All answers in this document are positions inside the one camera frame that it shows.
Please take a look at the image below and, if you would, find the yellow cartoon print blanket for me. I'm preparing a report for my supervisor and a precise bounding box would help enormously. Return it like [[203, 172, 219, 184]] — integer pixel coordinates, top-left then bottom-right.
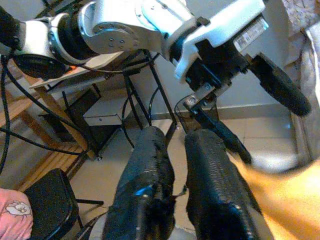
[[234, 157, 320, 240]]

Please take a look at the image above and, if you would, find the white flat box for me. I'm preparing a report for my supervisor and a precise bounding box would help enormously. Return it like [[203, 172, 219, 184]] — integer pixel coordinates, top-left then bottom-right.
[[82, 98, 137, 127]]

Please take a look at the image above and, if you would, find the white grey swirl print pillow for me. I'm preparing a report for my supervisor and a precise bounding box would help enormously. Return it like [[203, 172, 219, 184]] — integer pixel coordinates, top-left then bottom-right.
[[282, 0, 320, 106]]

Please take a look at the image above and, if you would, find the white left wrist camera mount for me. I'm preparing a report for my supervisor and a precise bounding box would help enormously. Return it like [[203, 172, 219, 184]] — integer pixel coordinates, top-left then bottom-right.
[[172, 0, 271, 81]]

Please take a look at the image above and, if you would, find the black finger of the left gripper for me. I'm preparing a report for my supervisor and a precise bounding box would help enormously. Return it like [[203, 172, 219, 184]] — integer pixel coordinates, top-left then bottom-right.
[[249, 53, 313, 118], [189, 104, 253, 165]]

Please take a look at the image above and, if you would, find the black padded stool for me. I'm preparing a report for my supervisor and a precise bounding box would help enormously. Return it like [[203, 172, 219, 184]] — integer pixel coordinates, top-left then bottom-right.
[[23, 167, 105, 240]]

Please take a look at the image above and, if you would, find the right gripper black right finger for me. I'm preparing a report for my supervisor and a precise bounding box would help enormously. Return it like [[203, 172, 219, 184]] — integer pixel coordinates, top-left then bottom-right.
[[184, 129, 262, 240]]

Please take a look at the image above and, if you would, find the black metal frame rack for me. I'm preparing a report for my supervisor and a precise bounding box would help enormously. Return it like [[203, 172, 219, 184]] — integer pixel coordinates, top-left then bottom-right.
[[62, 48, 181, 161]]

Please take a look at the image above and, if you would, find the wooden table with white top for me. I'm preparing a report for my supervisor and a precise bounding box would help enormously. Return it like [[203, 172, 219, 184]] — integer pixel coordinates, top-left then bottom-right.
[[28, 48, 131, 161]]

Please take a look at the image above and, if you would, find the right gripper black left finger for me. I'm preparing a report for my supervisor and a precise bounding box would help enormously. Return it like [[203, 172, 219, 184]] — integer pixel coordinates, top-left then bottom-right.
[[103, 126, 176, 240]]

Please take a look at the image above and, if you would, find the pink cartoon print cloth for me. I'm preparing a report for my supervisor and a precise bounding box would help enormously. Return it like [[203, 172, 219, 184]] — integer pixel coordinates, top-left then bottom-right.
[[0, 188, 35, 240]]

